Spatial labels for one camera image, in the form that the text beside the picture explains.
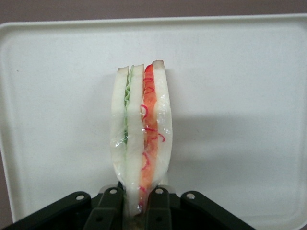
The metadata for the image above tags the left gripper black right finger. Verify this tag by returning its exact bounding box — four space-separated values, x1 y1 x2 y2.
143 186 256 230

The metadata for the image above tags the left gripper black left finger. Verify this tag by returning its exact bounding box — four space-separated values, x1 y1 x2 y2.
0 185 126 230

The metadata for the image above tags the triangular sandwich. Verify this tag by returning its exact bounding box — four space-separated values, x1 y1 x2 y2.
109 59 174 217

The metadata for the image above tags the cream rectangular plastic tray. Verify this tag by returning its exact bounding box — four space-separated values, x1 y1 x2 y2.
0 13 307 230

